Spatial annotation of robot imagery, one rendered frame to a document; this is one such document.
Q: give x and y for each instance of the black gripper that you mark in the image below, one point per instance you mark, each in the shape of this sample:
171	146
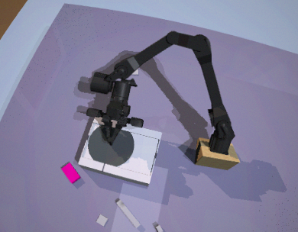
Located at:
136	122

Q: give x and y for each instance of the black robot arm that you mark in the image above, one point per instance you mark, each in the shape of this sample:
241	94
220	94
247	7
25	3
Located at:
220	140

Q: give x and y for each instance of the dark grey disc with small center hole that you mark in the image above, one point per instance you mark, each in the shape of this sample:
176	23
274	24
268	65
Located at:
115	155

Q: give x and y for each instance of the magenta rectangular block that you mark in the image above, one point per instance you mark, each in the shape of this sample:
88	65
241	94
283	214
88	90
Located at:
71	173

